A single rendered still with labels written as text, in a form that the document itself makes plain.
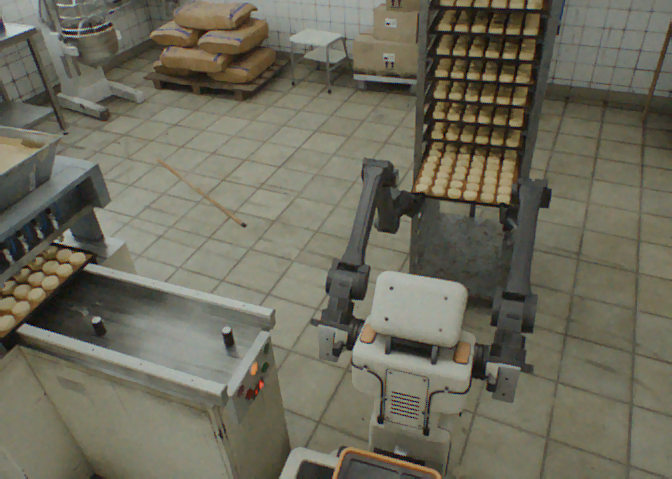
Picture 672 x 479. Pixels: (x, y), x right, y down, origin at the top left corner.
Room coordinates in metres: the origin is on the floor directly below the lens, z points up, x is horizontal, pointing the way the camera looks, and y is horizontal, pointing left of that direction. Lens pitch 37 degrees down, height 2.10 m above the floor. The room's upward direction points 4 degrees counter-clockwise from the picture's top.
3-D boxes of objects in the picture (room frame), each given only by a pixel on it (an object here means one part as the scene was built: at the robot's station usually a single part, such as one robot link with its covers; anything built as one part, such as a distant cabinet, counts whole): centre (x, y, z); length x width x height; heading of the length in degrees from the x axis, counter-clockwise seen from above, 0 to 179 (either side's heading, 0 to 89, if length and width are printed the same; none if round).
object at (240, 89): (5.30, 1.06, 0.06); 1.20 x 0.80 x 0.11; 65
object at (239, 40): (5.17, 0.81, 0.47); 0.72 x 0.42 x 0.17; 158
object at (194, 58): (5.11, 1.16, 0.32); 0.72 x 0.42 x 0.17; 67
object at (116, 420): (1.18, 0.61, 0.45); 0.70 x 0.34 x 0.90; 67
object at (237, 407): (1.04, 0.28, 0.77); 0.24 x 0.04 x 0.14; 157
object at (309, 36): (5.09, 0.04, 0.23); 0.45 x 0.45 x 0.46; 55
